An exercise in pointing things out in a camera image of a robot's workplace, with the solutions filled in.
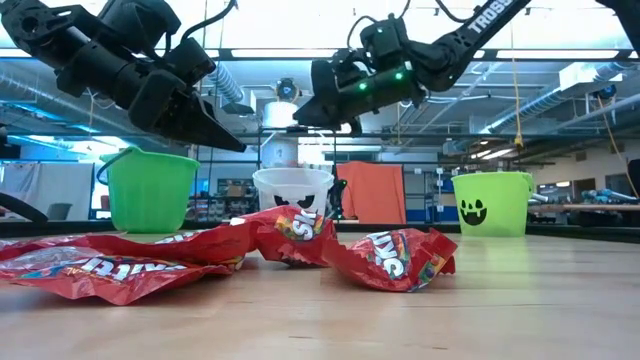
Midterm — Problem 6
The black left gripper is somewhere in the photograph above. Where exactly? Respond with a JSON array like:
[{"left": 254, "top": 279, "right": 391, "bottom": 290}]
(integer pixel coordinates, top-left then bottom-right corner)
[{"left": 54, "top": 39, "right": 248, "bottom": 153}]

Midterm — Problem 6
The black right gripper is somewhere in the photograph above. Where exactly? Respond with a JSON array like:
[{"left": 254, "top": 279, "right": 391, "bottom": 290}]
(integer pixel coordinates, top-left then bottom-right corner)
[{"left": 292, "top": 66, "right": 427, "bottom": 136}]

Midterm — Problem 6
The red Skittles bag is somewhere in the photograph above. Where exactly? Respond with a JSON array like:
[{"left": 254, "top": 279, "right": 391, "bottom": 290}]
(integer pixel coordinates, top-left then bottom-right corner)
[
  {"left": 74, "top": 219, "right": 259, "bottom": 267},
  {"left": 0, "top": 244, "right": 246, "bottom": 307},
  {"left": 322, "top": 227, "right": 459, "bottom": 294},
  {"left": 247, "top": 204, "right": 340, "bottom": 268}
]

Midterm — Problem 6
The red translucent candy pack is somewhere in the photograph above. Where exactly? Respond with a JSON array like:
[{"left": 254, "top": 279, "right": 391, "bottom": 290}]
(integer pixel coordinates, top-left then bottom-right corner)
[{"left": 0, "top": 237, "right": 91, "bottom": 261}]

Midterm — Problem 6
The white cylindrical tank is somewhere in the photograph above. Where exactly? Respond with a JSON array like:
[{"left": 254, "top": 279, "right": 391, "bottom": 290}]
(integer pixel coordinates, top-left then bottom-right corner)
[{"left": 259, "top": 99, "right": 302, "bottom": 169}]

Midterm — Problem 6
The shelf with boxes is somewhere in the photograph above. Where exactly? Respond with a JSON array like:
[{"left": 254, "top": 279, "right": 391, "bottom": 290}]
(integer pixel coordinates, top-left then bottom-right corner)
[{"left": 188, "top": 177, "right": 261, "bottom": 221}]

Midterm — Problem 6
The white jack-o-lantern bucket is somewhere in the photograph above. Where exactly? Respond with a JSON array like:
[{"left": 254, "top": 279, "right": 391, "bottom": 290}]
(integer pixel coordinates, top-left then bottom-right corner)
[{"left": 252, "top": 167, "right": 335, "bottom": 224}]

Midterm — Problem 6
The dark green plastic bucket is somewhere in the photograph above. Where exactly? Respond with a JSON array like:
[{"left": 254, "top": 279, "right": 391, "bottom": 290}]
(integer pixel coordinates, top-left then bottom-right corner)
[{"left": 96, "top": 145, "right": 201, "bottom": 235}]

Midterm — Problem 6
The orange cloth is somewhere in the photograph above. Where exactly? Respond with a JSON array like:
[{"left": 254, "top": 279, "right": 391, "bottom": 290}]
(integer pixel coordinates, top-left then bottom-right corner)
[{"left": 335, "top": 160, "right": 407, "bottom": 225}]

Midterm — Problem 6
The blue panel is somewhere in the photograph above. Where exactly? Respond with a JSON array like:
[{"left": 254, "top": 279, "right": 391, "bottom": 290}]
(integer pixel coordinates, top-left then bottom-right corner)
[{"left": 404, "top": 207, "right": 461, "bottom": 225}]

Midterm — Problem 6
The white curtain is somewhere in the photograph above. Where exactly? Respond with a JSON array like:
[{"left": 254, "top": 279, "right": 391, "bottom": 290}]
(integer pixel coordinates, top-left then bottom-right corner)
[{"left": 0, "top": 162, "right": 96, "bottom": 222}]

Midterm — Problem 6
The grey chair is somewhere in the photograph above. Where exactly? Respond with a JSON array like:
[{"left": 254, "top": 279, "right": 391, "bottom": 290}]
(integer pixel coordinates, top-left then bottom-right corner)
[{"left": 47, "top": 202, "right": 74, "bottom": 221}]

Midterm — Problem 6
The fluorescent ceiling light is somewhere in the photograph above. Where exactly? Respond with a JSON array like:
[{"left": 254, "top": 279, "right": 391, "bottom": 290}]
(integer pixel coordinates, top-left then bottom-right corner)
[{"left": 469, "top": 148, "right": 516, "bottom": 161}]

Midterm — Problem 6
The lime green jack-o-lantern bucket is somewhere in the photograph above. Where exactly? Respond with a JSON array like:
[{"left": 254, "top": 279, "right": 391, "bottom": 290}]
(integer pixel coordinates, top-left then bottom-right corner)
[{"left": 450, "top": 171, "right": 536, "bottom": 238}]

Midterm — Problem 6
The white ceiling unit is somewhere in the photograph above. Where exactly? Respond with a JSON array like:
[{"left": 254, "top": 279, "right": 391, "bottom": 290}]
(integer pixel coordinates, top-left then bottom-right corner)
[{"left": 558, "top": 62, "right": 624, "bottom": 91}]

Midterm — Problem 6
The wooden workbench with tools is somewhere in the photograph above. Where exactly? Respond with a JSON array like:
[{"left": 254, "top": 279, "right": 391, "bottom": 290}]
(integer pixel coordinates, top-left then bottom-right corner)
[{"left": 527, "top": 187, "right": 640, "bottom": 227}]

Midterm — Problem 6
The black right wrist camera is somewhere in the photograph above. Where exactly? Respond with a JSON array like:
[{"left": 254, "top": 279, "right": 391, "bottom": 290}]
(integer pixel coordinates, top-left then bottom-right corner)
[{"left": 309, "top": 57, "right": 354, "bottom": 99}]

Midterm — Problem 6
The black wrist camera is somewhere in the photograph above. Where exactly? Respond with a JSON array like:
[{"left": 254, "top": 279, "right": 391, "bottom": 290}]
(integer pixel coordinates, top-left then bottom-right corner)
[
  {"left": 163, "top": 37, "right": 217, "bottom": 84},
  {"left": 309, "top": 57, "right": 354, "bottom": 99}
]

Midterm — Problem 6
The black hose reel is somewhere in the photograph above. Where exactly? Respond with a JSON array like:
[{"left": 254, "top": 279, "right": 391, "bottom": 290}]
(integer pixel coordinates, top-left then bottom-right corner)
[{"left": 274, "top": 77, "right": 301, "bottom": 104}]

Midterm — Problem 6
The silver flexible duct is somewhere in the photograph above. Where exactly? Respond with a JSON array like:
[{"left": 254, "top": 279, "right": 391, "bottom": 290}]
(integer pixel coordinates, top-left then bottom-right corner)
[{"left": 207, "top": 62, "right": 246, "bottom": 104}]

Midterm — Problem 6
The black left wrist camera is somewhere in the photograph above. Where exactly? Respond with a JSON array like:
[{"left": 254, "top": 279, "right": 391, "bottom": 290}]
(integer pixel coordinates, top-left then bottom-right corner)
[{"left": 163, "top": 37, "right": 217, "bottom": 84}]

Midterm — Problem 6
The yellow hanging cord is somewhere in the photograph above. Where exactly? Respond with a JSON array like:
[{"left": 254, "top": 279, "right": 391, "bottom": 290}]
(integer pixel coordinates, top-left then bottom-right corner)
[{"left": 507, "top": 19, "right": 525, "bottom": 150}]

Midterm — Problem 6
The silver ceiling duct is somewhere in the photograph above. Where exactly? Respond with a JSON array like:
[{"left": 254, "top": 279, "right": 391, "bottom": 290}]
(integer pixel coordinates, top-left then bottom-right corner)
[{"left": 479, "top": 62, "right": 626, "bottom": 136}]

